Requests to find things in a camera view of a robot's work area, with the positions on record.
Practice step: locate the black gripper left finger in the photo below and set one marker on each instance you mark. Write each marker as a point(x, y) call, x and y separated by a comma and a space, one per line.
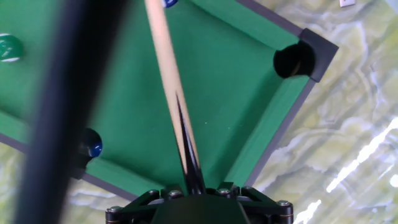
point(140, 205)

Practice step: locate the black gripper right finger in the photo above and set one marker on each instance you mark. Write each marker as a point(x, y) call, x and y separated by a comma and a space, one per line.
point(264, 205)

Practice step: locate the wooden pool cue black butt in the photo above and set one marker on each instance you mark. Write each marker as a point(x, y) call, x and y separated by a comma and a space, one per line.
point(169, 71)

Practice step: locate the blue pool ball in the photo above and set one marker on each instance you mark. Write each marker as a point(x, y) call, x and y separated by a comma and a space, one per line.
point(169, 2)
point(94, 148)

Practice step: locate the mini green pool table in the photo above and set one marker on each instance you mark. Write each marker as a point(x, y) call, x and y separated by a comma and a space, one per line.
point(233, 93)

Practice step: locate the green pool ball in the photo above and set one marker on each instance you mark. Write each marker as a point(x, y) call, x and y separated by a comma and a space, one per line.
point(9, 48)

